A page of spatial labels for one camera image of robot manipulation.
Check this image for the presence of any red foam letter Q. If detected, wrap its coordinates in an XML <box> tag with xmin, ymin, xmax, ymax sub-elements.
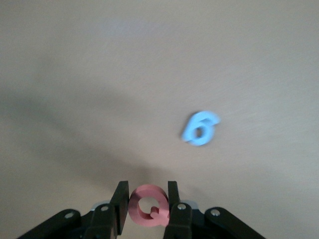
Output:
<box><xmin>128</xmin><ymin>184</ymin><xmax>172</xmax><ymax>229</ymax></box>

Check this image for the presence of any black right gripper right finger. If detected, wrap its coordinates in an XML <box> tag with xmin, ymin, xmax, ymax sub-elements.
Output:
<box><xmin>162</xmin><ymin>180</ymin><xmax>267</xmax><ymax>239</ymax></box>

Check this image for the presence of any blue foam letter g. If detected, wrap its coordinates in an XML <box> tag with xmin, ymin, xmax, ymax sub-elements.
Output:
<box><xmin>179</xmin><ymin>110</ymin><xmax>222</xmax><ymax>147</ymax></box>

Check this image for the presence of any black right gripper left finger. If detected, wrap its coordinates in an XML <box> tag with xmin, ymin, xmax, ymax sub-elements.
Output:
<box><xmin>17</xmin><ymin>180</ymin><xmax>131</xmax><ymax>239</ymax></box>

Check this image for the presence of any brown table cover sheet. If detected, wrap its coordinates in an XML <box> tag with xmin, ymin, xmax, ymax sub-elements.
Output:
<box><xmin>0</xmin><ymin>0</ymin><xmax>319</xmax><ymax>239</ymax></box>

